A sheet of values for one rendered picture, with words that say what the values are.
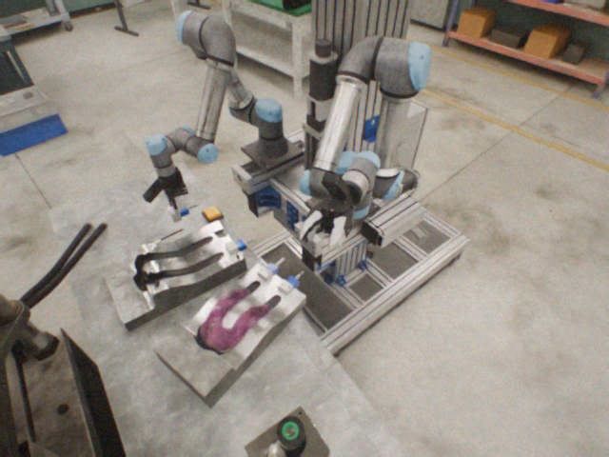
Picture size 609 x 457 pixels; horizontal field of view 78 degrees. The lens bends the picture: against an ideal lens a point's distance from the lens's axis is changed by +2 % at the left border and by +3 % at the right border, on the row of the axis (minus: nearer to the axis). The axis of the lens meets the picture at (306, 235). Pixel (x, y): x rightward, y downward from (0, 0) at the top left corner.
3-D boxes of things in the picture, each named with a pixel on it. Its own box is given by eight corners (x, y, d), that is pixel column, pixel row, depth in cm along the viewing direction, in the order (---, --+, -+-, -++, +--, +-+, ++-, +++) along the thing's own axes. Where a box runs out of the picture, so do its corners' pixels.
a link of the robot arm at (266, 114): (272, 141, 165) (270, 113, 155) (249, 131, 171) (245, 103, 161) (289, 129, 172) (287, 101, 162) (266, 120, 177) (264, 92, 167)
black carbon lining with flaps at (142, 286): (211, 237, 163) (206, 222, 156) (227, 261, 154) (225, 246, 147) (130, 273, 149) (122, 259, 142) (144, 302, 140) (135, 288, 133)
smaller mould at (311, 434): (301, 411, 121) (301, 405, 116) (329, 456, 112) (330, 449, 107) (246, 452, 113) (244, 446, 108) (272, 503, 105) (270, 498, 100)
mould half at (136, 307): (221, 233, 173) (215, 212, 163) (247, 270, 159) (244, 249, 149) (109, 285, 154) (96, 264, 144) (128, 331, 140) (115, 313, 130)
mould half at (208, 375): (258, 271, 159) (256, 254, 151) (305, 304, 148) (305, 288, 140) (161, 361, 132) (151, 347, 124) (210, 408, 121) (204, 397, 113)
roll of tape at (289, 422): (298, 453, 107) (298, 450, 104) (272, 443, 108) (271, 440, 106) (307, 425, 112) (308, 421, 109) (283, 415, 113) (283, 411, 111)
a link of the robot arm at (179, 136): (205, 147, 150) (184, 160, 144) (186, 138, 154) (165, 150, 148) (201, 129, 144) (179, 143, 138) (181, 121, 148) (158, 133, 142)
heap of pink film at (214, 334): (243, 285, 147) (240, 273, 141) (277, 309, 139) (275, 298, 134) (190, 333, 133) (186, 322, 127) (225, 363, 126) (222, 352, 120)
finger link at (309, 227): (304, 254, 88) (328, 231, 92) (301, 236, 83) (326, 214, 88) (294, 248, 89) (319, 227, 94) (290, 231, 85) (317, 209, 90)
